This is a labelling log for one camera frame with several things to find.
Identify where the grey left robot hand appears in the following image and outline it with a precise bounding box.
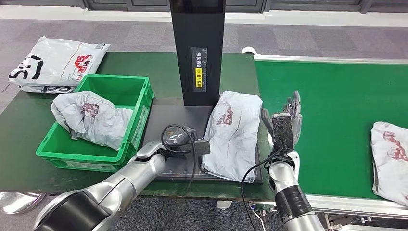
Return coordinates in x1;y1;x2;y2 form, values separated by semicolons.
164;125;197;154

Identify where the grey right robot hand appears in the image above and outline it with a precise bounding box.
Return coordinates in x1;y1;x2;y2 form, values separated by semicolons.
260;90;303;150

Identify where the grey parcel bag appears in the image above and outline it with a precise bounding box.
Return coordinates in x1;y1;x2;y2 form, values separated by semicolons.
370;121;408;208
51;90;134;151
201;91;264;184

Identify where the black inbound scanner machine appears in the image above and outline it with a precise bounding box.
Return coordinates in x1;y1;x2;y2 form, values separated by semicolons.
140;0;264;185

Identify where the green conveyor belt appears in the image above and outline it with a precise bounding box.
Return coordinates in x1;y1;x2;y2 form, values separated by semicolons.
254;60;408;201

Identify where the green plastic crate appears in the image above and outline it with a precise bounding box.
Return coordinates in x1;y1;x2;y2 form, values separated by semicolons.
36;74;155;173

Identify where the white bag black red print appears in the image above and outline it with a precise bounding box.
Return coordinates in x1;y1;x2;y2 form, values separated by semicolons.
8;36;111;87

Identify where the shiny silver round base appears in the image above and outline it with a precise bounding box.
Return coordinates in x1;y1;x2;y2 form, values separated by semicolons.
0;192;46;215

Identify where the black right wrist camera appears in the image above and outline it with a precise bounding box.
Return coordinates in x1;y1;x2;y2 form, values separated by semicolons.
271;112;295;151

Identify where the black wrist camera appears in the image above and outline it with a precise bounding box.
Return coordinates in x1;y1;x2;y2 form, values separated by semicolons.
271;112;295;151
193;139;211;157

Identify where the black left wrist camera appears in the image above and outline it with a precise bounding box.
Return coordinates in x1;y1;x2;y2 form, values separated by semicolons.
193;139;211;157

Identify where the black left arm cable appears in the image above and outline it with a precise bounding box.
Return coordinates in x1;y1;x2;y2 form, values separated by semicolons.
160;124;199;194

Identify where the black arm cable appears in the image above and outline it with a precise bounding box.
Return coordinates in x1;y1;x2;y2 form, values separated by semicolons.
241;148;288;231
160;124;199;194

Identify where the aluminium conveyor frame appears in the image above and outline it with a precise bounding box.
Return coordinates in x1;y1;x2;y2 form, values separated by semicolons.
250;53;408;231

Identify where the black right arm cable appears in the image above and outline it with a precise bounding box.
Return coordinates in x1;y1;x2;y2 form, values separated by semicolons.
241;148;288;231

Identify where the thin white cable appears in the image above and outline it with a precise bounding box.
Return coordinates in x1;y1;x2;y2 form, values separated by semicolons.
253;210;267;231

